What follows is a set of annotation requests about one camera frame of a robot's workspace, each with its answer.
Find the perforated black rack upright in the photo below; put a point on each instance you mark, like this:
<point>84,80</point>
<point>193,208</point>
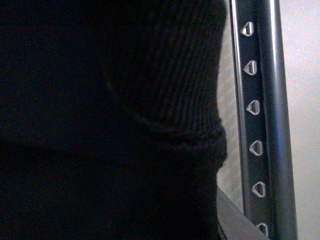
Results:
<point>263,119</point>

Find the black printed t-shirt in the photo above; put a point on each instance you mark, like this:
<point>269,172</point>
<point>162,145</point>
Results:
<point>109,124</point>

